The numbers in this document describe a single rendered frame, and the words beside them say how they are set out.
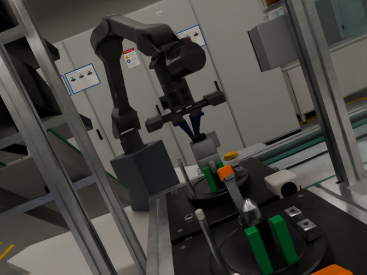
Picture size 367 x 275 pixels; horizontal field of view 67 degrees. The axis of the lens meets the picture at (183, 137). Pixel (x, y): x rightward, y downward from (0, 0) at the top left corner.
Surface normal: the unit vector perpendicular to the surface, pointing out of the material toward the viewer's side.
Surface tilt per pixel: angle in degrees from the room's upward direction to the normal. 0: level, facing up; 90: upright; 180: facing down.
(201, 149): 90
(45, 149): 90
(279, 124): 90
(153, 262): 0
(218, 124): 90
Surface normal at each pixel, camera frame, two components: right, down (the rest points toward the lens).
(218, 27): 0.08, 0.15
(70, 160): 0.92, -0.36
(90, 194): 0.22, 0.79
